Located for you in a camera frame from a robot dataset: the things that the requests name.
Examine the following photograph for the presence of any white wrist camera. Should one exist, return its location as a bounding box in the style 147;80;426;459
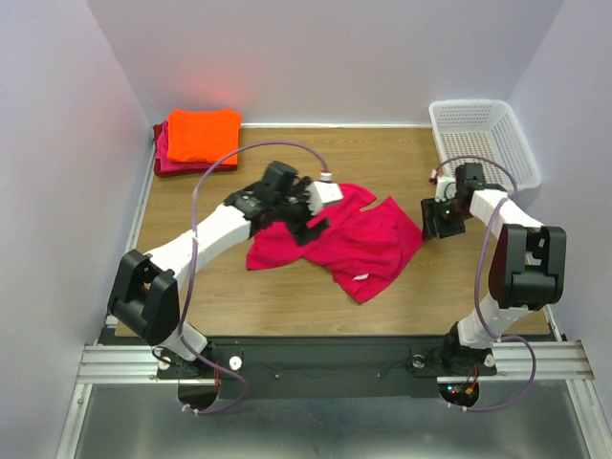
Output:
306;172;343;215
429;169;457;203

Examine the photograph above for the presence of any crimson t shirt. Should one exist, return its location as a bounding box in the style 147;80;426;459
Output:
246;183;423;304

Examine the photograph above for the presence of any folded dark red t shirt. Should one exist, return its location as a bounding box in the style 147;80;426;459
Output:
154;120;240;178

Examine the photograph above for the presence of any folded orange t shirt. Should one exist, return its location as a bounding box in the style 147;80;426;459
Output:
167;109;242;164

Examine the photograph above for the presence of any white plastic basket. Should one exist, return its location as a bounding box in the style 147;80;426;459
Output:
428;99;541;191

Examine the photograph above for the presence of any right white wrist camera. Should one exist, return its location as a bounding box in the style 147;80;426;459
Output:
429;169;457;203

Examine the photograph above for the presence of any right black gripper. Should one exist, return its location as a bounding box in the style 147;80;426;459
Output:
418;195;470;241

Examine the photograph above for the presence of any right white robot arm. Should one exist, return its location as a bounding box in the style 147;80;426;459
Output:
421;158;567;374

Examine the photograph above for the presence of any aluminium frame rail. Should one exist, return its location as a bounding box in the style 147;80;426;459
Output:
55;341;594;458

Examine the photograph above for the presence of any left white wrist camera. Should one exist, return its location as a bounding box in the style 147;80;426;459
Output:
306;172;343;215

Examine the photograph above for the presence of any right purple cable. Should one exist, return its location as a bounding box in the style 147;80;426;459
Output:
432;155;537;413

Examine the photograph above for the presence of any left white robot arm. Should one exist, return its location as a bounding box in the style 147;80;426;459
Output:
107;162;343;377

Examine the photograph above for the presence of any folded pink t shirt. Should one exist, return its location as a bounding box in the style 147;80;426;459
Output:
153;120;211;177

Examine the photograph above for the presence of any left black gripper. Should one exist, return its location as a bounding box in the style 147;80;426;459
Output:
273;176;329;246

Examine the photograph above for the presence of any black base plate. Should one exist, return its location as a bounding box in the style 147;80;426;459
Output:
153;336;496;407

